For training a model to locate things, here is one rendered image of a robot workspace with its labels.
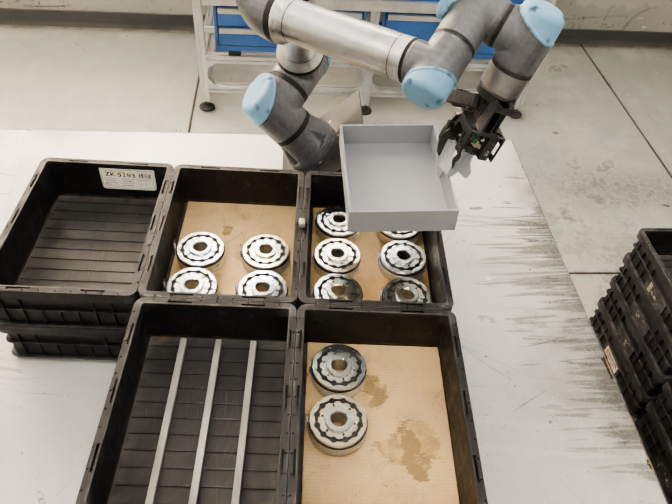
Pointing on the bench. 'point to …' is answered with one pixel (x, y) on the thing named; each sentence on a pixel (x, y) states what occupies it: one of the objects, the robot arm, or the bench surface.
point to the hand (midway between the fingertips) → (443, 170)
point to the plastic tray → (394, 179)
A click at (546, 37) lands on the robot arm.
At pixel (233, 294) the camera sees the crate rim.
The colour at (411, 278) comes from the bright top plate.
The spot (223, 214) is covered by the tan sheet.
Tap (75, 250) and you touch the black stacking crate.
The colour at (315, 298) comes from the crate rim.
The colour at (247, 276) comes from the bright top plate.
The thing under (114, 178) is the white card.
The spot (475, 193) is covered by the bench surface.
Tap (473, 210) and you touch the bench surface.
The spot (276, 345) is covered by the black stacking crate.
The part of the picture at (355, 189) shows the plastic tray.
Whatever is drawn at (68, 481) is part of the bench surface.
